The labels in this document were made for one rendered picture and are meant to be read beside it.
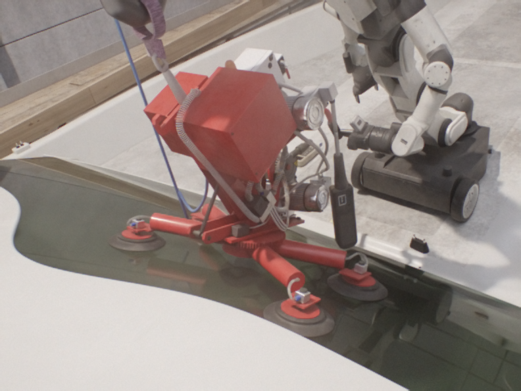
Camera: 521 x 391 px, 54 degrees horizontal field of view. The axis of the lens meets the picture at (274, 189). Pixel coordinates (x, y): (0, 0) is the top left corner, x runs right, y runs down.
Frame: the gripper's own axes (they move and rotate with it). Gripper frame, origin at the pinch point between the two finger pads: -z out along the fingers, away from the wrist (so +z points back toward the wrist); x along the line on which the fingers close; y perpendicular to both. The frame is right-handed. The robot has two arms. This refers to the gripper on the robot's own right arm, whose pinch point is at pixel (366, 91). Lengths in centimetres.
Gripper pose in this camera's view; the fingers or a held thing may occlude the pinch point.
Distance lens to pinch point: 246.9
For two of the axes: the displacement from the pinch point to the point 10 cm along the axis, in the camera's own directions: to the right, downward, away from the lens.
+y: 4.9, 5.9, -6.4
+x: -8.1, 5.7, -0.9
